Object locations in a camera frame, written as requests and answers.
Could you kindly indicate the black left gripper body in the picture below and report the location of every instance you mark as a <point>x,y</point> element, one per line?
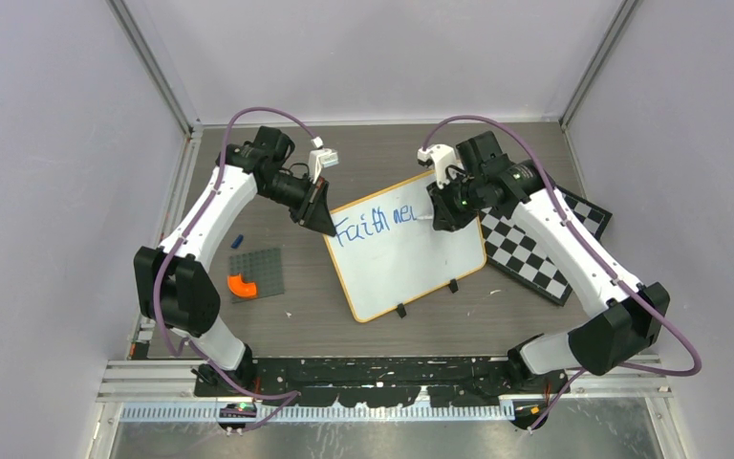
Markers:
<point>297,208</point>

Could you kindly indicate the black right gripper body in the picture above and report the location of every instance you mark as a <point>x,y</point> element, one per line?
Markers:
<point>458,200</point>

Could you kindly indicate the blue marker cap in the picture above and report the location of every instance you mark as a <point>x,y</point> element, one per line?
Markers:
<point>237,241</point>

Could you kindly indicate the yellow framed whiteboard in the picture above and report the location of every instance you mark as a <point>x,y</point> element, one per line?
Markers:
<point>383,258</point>

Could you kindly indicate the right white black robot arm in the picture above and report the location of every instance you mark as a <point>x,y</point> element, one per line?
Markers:
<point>624,314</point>

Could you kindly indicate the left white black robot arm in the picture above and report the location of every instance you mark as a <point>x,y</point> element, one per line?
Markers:
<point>173,284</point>

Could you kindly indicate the black whiteboard stand clip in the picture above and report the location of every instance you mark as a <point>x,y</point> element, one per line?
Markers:
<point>452,286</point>

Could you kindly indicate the grey lego baseplate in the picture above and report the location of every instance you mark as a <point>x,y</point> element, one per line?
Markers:
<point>264,267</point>

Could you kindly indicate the orange curved block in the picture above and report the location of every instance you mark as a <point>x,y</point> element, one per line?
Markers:
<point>241,288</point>

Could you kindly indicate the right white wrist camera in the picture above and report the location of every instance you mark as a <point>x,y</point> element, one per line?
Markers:
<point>439,157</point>

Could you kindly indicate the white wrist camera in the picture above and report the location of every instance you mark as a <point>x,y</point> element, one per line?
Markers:
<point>320,157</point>
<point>439,157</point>

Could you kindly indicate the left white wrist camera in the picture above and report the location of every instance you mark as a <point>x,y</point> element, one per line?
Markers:
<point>320,157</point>

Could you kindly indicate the aluminium frame rail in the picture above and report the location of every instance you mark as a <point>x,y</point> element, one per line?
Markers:
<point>162,391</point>

